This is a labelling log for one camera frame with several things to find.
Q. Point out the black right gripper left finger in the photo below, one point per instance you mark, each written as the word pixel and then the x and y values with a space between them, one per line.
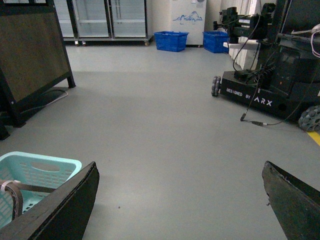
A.
pixel 62 215

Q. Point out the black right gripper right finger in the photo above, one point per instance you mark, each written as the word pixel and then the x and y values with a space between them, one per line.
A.
pixel 295 204

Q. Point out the light blue plastic basket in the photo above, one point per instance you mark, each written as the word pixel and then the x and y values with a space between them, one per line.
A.
pixel 36 170

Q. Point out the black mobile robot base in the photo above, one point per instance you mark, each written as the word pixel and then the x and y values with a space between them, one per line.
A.
pixel 286 79

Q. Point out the dark wooden display stand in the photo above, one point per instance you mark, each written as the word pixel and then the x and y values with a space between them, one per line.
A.
pixel 33 57

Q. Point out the blue crate right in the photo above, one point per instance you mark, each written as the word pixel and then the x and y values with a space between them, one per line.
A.
pixel 213 41

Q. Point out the blue crate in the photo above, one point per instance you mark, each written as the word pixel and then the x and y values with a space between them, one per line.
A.
pixel 213 41
pixel 171 41

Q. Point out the glass door refrigerator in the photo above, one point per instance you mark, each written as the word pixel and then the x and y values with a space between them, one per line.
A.
pixel 83 21

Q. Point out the blue crate left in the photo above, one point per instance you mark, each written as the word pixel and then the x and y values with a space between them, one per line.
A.
pixel 171 41

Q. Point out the white chest freezer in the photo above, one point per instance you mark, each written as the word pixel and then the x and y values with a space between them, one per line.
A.
pixel 188 16

